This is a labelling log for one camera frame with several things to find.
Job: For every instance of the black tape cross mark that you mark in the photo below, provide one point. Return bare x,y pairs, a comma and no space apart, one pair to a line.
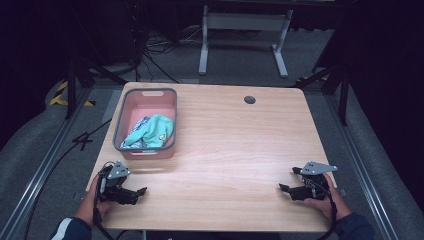
82,140

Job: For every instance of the aluminium floor rail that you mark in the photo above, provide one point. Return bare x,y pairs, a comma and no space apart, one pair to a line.
40,176
363,170

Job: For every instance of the person's right hand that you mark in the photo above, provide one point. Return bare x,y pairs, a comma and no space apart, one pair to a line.
335,205

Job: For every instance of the black metal stand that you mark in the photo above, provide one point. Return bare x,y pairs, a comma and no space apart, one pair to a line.
343,96
71,90

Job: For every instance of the teal garment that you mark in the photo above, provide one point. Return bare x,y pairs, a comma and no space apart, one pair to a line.
155,131

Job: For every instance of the blue white patterned cloth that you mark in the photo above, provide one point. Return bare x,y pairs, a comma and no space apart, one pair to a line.
138,128

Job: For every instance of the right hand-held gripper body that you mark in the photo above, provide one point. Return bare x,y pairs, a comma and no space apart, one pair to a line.
313,186

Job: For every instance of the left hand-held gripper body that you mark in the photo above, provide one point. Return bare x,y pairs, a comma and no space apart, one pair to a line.
115,186

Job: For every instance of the yellow black floor tape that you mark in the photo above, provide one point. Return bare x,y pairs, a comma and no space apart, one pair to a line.
59,99

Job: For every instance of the white metal table frame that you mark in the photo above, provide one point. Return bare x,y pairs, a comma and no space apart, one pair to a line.
245,21

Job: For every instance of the person's left hand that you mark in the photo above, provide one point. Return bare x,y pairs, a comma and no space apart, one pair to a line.
89,208

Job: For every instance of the pink basket with grey rim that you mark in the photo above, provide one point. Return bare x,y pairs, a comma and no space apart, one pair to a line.
143,105

